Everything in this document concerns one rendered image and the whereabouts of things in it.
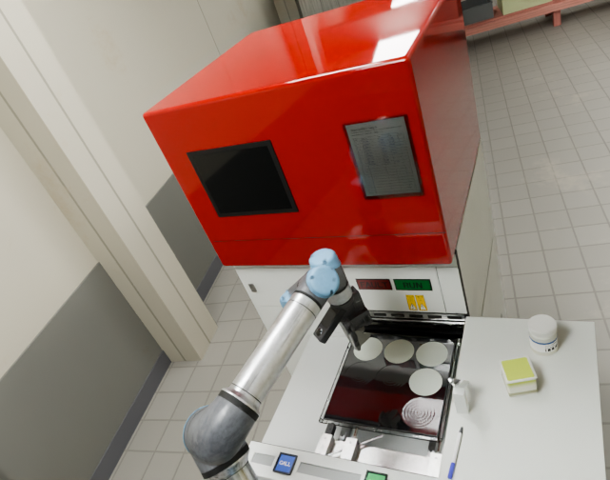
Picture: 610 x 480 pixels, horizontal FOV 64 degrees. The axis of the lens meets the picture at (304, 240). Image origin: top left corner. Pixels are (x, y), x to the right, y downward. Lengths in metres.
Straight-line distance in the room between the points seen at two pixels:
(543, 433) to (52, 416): 2.28
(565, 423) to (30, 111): 2.47
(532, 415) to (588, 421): 0.12
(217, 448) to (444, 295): 0.87
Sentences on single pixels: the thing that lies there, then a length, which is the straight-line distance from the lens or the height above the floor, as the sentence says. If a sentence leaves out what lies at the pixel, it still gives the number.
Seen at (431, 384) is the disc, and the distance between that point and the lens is 1.58.
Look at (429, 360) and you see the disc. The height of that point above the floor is 0.90.
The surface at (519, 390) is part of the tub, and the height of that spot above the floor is 0.99.
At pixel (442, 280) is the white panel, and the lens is 1.55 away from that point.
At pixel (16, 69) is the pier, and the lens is 2.70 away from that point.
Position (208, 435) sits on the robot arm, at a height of 1.39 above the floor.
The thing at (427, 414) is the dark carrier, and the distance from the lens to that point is 1.52.
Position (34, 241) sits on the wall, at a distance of 2.86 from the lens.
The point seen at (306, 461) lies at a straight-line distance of 1.46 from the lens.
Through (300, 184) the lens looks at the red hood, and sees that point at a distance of 1.40.
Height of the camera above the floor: 2.14
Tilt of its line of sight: 32 degrees down
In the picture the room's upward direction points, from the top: 22 degrees counter-clockwise
